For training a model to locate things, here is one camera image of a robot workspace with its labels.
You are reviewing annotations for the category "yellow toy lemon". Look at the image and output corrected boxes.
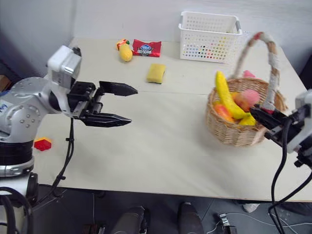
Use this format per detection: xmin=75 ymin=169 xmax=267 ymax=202
xmin=238 ymin=114 xmax=257 ymax=126

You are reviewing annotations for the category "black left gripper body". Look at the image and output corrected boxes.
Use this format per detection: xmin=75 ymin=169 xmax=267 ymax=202
xmin=66 ymin=81 xmax=104 ymax=120

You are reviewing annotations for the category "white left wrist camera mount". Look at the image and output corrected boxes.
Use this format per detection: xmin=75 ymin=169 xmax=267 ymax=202
xmin=46 ymin=44 xmax=82 ymax=91

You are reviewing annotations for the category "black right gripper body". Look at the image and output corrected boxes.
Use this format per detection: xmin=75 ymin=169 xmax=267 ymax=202
xmin=264 ymin=108 xmax=306 ymax=147

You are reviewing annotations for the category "white perforated plastic basket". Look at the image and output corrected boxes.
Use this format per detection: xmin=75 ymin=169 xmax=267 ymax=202
xmin=178 ymin=11 xmax=250 ymax=64

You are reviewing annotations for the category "red snack bag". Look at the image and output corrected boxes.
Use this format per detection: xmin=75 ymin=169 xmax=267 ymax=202
xmin=132 ymin=39 xmax=162 ymax=59

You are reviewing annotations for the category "small orange juice carton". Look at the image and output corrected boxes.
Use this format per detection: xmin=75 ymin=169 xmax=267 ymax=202
xmin=116 ymin=39 xmax=130 ymax=51

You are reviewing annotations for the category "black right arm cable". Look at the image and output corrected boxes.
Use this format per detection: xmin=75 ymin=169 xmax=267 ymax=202
xmin=268 ymin=118 xmax=312 ymax=234

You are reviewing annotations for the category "white object on floor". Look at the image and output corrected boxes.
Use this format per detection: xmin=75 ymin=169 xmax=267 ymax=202
xmin=243 ymin=202 xmax=260 ymax=213

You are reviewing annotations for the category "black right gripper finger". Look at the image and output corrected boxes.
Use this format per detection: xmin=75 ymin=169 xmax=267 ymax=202
xmin=254 ymin=103 xmax=290 ymax=118
xmin=249 ymin=108 xmax=283 ymax=132

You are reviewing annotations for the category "pink toy peach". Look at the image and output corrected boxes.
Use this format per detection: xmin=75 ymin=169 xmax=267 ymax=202
xmin=234 ymin=89 xmax=260 ymax=111

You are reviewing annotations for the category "red and yellow block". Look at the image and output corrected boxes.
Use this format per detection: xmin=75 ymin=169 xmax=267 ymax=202
xmin=33 ymin=137 xmax=52 ymax=152

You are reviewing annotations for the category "yellow sponge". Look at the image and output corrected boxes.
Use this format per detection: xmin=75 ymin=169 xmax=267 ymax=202
xmin=146 ymin=63 xmax=167 ymax=84

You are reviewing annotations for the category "silver robot torso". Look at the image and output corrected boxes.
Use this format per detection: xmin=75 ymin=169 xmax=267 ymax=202
xmin=0 ymin=170 xmax=39 ymax=234

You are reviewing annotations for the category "orange toy fruit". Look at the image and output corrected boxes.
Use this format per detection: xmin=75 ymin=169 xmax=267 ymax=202
xmin=214 ymin=103 xmax=236 ymax=122

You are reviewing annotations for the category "yellow toy mango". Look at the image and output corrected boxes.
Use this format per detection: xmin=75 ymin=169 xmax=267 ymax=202
xmin=118 ymin=44 xmax=134 ymax=63

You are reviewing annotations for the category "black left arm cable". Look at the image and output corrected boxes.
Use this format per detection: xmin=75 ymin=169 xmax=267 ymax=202
xmin=36 ymin=117 xmax=75 ymax=206

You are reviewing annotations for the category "black device on floor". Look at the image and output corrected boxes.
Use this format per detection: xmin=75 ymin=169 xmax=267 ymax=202
xmin=217 ymin=213 xmax=238 ymax=234

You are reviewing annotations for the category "yellow toy banana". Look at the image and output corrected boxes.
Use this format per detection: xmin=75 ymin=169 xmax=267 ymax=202
xmin=214 ymin=70 xmax=252 ymax=120

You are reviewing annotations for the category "thin white floor cable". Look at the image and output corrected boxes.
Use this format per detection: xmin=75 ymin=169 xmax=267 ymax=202
xmin=209 ymin=211 xmax=312 ymax=234

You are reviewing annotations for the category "wicker basket with handle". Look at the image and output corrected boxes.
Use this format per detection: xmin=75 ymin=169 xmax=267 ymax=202
xmin=206 ymin=31 xmax=289 ymax=147

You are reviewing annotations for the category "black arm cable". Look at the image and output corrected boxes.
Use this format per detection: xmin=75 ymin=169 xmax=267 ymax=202
xmin=36 ymin=117 xmax=75 ymax=206
xmin=268 ymin=118 xmax=312 ymax=234

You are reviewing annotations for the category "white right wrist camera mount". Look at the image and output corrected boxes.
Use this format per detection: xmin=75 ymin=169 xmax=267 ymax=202
xmin=286 ymin=89 xmax=312 ymax=155

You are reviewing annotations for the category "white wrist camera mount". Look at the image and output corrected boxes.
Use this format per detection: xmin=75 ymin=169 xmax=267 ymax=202
xmin=46 ymin=44 xmax=82 ymax=91
xmin=286 ymin=89 xmax=312 ymax=155

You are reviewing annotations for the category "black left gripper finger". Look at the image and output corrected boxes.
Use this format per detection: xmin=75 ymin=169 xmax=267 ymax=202
xmin=81 ymin=112 xmax=133 ymax=127
xmin=98 ymin=80 xmax=139 ymax=97

